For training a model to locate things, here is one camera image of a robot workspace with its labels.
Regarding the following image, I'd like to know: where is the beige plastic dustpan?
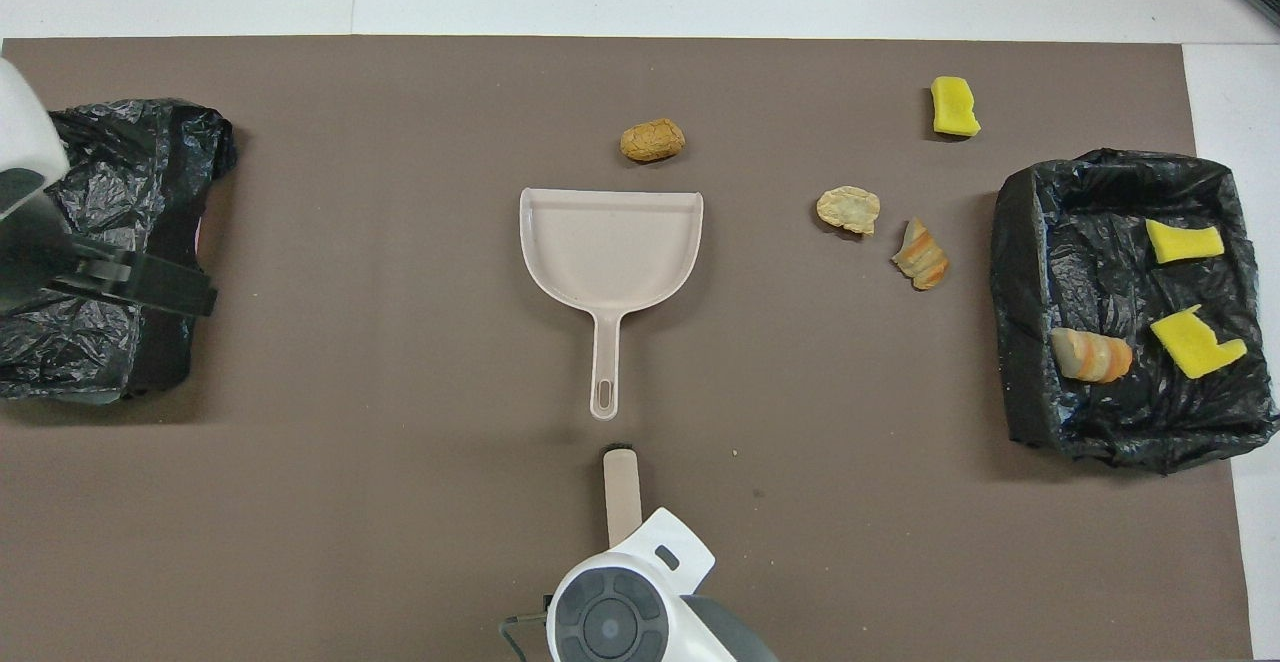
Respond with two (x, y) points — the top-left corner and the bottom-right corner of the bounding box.
(519, 188), (705, 422)

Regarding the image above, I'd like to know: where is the black bag lined trash bin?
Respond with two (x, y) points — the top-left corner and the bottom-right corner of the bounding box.
(990, 148), (1280, 475)
(0, 98), (239, 405)

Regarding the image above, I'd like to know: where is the brown table mat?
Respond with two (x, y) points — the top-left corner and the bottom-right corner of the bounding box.
(0, 36), (1253, 662)

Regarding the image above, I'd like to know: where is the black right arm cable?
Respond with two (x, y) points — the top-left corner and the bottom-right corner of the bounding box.
(500, 597), (556, 662)

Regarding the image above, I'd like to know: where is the notched yellow sponge piece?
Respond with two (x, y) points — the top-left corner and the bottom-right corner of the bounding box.
(1149, 305), (1249, 380)

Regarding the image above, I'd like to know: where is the pale striped bread roll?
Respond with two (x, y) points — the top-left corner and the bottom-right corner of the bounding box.
(1049, 328), (1134, 384)

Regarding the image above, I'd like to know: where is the pale pastry piece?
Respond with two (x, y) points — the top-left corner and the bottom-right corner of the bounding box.
(816, 185), (882, 237)

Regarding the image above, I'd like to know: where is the brown bread loaf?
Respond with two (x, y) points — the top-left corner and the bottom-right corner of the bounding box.
(619, 119), (687, 164)

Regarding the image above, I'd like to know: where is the orange striped croissant piece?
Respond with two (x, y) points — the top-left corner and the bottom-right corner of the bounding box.
(891, 218), (950, 291)

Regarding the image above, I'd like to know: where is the beige handled black bristle brush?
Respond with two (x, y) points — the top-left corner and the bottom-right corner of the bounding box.
(602, 439), (644, 548)

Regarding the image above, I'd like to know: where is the small yellow green sponge piece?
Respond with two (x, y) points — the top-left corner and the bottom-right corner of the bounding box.
(1145, 219), (1226, 265)

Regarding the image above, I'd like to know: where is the plain yellow sponge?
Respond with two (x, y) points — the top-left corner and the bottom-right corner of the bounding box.
(930, 76), (982, 138)

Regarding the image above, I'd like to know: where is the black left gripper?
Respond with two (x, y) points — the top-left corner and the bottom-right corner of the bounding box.
(0, 197), (218, 318)

